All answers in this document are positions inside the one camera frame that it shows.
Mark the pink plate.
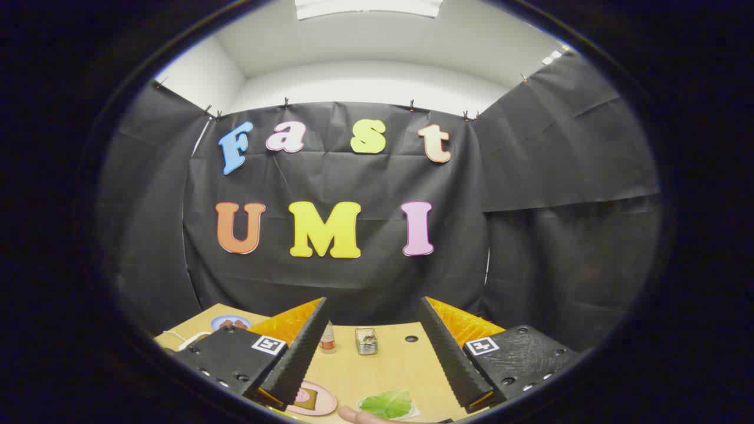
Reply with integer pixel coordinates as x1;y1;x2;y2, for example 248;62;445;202
287;380;338;417

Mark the ceiling light panel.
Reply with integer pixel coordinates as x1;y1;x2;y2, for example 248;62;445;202
295;0;444;20

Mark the metal wire basket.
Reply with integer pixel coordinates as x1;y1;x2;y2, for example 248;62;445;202
355;328;379;356

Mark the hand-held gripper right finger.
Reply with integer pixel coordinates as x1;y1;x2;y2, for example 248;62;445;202
419;296;584;414

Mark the green lettuce leaf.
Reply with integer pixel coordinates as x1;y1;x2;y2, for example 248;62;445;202
359;389;413;419

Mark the blue plate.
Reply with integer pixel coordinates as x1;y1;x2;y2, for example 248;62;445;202
210;315;252;332

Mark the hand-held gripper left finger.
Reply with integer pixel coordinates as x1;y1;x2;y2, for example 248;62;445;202
171;297;330;412

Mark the black backdrop cloth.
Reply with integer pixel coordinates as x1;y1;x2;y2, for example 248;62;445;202
97;53;663;354

